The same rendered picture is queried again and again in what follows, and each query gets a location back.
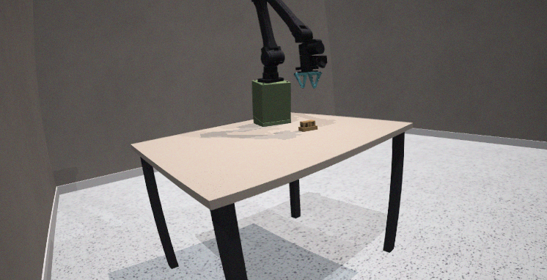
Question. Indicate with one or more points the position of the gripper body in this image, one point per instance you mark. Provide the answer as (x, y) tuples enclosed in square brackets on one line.
[(305, 65)]

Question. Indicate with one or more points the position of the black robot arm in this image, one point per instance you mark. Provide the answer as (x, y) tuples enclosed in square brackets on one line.
[(302, 33)]

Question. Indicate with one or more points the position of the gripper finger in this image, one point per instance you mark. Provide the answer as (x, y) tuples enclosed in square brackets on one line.
[(310, 74), (297, 77)]

